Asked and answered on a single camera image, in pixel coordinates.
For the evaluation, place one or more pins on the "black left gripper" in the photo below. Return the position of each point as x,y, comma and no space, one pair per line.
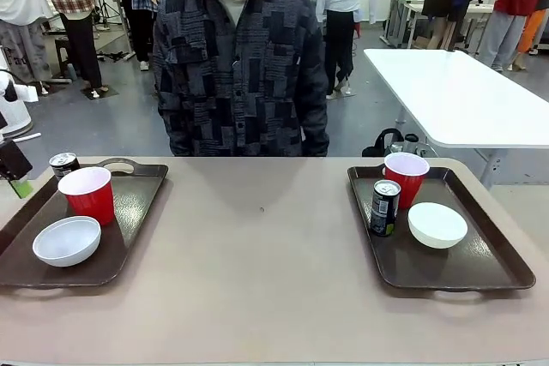
13,160

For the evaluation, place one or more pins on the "red plastic cup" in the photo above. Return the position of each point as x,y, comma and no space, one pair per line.
405,181
90,201

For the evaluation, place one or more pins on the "person's right forearm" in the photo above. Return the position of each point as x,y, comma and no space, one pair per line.
169,126

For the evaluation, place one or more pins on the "black green soda can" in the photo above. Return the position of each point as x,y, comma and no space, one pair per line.
384,211
64,164

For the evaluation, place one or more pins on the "white plastic bowl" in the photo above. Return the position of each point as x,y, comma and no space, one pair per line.
66,241
437,224

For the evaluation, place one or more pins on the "person in patchwork shirt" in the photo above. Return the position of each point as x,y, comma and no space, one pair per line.
240,83

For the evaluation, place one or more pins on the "brown plastic serving tray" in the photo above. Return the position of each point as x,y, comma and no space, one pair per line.
133,211
476,263

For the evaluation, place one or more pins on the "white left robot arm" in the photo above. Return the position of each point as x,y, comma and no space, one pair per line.
15,113

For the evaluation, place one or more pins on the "person's left forearm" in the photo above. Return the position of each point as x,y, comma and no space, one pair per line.
315,126

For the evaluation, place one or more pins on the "white folding table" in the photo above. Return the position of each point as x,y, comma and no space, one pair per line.
463,96

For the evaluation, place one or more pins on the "dark stool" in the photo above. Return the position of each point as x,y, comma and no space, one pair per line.
62,51

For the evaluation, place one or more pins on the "black bag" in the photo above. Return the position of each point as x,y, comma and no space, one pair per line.
379,145

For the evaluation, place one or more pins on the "grey background workbench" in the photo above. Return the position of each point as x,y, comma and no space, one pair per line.
403,19

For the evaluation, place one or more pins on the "person in orange trousers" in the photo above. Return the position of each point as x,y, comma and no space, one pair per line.
532,31

